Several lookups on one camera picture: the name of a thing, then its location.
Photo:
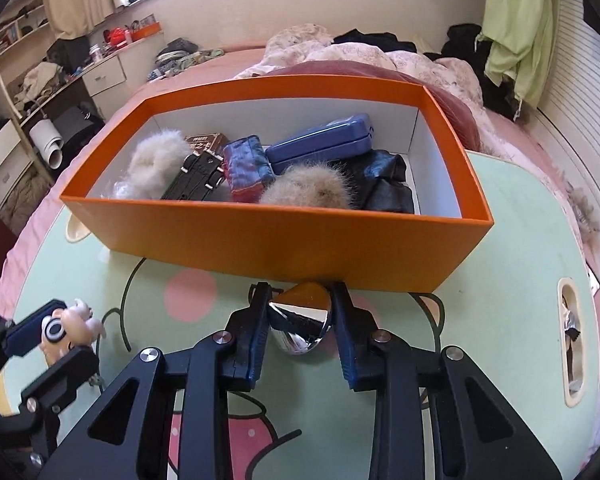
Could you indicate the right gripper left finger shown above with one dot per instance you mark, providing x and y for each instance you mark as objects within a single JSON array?
[{"x": 126, "y": 432}]

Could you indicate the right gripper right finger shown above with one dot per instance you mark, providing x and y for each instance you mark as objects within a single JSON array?
[{"x": 476, "y": 433}]

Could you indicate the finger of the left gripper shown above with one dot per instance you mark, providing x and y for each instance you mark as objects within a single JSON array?
[
  {"x": 56, "y": 388},
  {"x": 24, "y": 336}
]

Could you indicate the cartoon figure keychain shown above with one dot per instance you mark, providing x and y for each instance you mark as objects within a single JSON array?
[{"x": 69, "y": 327}]

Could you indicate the small round mirror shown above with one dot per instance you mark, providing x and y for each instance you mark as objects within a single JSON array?
[{"x": 300, "y": 317}]

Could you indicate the blue red fabric pouch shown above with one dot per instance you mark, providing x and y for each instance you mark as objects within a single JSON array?
[{"x": 247, "y": 169}]

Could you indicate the upside-down toy car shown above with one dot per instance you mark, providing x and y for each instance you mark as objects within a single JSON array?
[{"x": 200, "y": 175}]

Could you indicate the tan fluffy scrunchie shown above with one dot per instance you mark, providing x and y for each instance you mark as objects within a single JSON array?
[{"x": 310, "y": 185}]

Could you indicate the white fluffy scrunchie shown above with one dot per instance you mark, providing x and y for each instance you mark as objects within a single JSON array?
[{"x": 155, "y": 163}]

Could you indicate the brown card box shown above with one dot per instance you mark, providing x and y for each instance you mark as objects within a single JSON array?
[{"x": 213, "y": 142}]

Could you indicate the blue tin case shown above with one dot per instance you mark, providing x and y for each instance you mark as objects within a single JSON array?
[{"x": 340, "y": 139}]

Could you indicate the cartoon lap desk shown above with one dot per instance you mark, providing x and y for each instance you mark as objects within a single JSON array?
[{"x": 519, "y": 306}]

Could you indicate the orange cardboard box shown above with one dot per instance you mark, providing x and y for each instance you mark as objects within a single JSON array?
[{"x": 363, "y": 248}]

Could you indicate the white paper roll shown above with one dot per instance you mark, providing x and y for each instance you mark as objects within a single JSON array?
[{"x": 49, "y": 142}]

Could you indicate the white drawer cabinet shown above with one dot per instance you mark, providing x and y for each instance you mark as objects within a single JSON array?
[{"x": 112, "y": 81}]

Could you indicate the folded clothes on bed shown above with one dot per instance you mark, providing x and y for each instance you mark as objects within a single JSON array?
[{"x": 178, "y": 55}]

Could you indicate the floral pink quilt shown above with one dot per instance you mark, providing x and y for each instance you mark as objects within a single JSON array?
[{"x": 312, "y": 42}]

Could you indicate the black clothes pile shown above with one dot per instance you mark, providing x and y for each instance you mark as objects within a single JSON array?
[{"x": 385, "y": 41}]

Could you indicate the green hanging garment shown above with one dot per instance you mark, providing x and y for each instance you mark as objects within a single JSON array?
[{"x": 521, "y": 34}]

